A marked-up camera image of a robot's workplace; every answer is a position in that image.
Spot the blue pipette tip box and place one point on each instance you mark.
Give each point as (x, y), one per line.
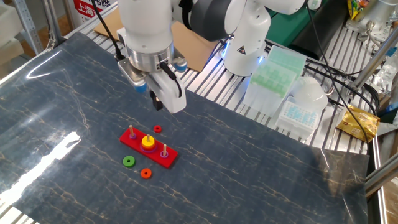
(297, 119)

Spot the perforated metal shelf bracket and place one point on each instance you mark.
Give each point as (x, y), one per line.
(28, 28)

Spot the aluminium profile beam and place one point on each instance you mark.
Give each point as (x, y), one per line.
(382, 179)

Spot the red white sign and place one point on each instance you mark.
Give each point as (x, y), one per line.
(84, 9)

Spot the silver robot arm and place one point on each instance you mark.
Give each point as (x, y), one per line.
(379, 15)

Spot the red Hanoi base with pegs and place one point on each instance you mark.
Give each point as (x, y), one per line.
(141, 152)

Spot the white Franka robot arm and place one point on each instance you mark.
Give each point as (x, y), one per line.
(146, 28)

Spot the aluminium profile post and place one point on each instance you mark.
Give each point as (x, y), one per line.
(376, 60)

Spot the green board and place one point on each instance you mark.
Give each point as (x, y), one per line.
(286, 28)

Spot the dark blue marbled mat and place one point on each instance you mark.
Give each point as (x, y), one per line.
(248, 171)

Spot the gold foil snack packet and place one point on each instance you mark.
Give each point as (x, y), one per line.
(357, 123)

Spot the brown cardboard sheet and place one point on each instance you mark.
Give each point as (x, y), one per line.
(192, 46)

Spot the white storage box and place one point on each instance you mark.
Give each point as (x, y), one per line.
(9, 25)

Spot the green pipette tip box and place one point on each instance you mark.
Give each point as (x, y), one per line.
(273, 81)

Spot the yellow red snack packet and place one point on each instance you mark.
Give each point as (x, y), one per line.
(356, 7)

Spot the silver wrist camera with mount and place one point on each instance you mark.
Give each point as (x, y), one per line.
(132, 74)

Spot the white translucent plastic dome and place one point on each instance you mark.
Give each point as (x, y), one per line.
(311, 91)

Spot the black sheet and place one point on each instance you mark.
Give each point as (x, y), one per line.
(326, 28)

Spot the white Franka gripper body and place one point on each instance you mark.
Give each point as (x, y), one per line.
(171, 93)

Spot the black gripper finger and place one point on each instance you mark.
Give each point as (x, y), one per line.
(159, 105)
(152, 95)

